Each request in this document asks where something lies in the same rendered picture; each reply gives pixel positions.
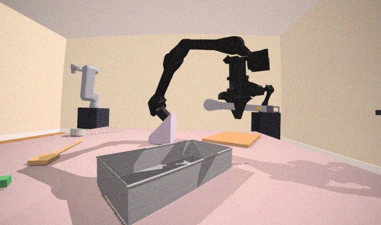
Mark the light wooden board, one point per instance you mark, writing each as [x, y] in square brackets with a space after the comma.
[233, 139]

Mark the wooden spatula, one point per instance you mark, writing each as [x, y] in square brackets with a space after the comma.
[45, 159]

